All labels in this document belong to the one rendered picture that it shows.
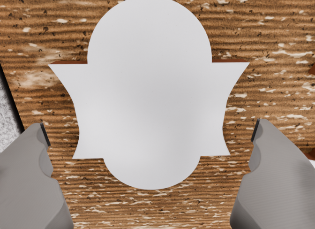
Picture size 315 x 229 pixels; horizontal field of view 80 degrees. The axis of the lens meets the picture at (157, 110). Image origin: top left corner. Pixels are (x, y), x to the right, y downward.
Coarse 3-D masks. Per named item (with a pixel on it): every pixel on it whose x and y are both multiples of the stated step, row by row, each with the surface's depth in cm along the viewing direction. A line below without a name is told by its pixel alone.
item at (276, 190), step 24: (264, 120) 11; (264, 144) 9; (288, 144) 9; (264, 168) 8; (288, 168) 8; (312, 168) 8; (240, 192) 7; (264, 192) 7; (288, 192) 7; (312, 192) 7; (240, 216) 7; (264, 216) 6; (288, 216) 6; (312, 216) 6
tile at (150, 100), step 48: (144, 0) 10; (96, 48) 10; (144, 48) 11; (192, 48) 11; (96, 96) 12; (144, 96) 12; (192, 96) 12; (96, 144) 13; (144, 144) 13; (192, 144) 14
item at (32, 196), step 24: (24, 144) 9; (48, 144) 11; (0, 168) 8; (24, 168) 8; (48, 168) 9; (0, 192) 7; (24, 192) 7; (48, 192) 7; (0, 216) 6; (24, 216) 6; (48, 216) 6
